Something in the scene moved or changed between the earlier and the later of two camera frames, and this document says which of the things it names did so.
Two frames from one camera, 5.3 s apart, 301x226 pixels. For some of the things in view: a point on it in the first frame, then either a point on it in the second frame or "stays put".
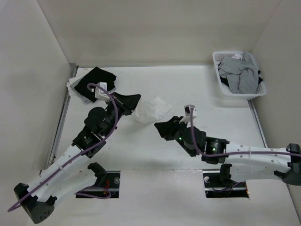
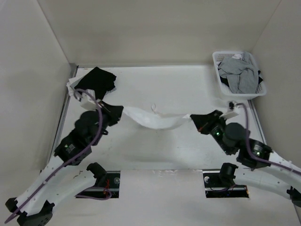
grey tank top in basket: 242,75 stays put
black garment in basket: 224,80 stays put
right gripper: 166,129 → 203,122
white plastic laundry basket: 238,75 stays put
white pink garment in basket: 237,56 stays put
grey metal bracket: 187,111 → 233,110
